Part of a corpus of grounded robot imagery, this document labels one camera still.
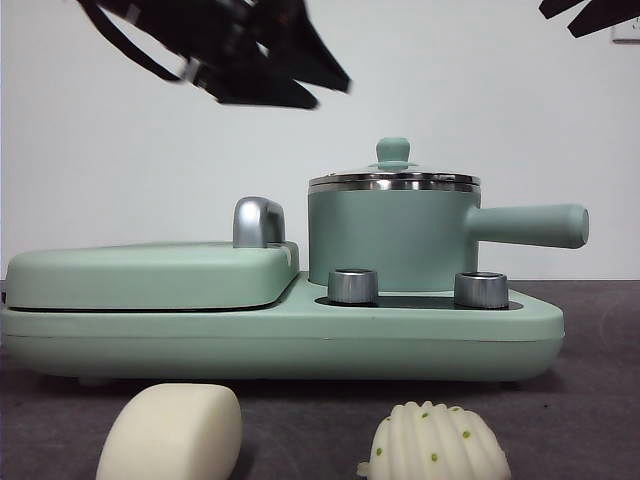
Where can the glass pot lid green knob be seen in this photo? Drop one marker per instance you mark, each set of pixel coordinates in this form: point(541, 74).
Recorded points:
point(393, 150)

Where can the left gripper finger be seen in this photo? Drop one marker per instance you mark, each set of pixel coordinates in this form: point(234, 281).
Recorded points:
point(265, 90)
point(305, 45)

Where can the silver control knob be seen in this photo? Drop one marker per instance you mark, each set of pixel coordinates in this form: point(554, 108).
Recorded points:
point(481, 290)
point(352, 287)

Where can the ridged white bun green dots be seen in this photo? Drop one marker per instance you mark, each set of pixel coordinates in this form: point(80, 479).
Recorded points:
point(440, 445)

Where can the smooth white steamed bun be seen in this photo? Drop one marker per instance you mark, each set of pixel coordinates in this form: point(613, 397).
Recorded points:
point(170, 435)

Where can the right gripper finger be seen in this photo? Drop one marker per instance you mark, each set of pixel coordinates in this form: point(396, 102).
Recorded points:
point(610, 15)
point(562, 6)

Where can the mint green breakfast machine base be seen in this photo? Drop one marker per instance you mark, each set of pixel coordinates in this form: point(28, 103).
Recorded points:
point(300, 345)

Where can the white wall socket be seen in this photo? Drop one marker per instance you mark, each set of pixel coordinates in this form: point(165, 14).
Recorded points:
point(627, 35)

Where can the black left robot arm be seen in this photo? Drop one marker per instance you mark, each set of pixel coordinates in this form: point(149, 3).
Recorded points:
point(230, 30)

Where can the mint green griddle lid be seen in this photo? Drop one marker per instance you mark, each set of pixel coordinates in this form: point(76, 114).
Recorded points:
point(150, 280)

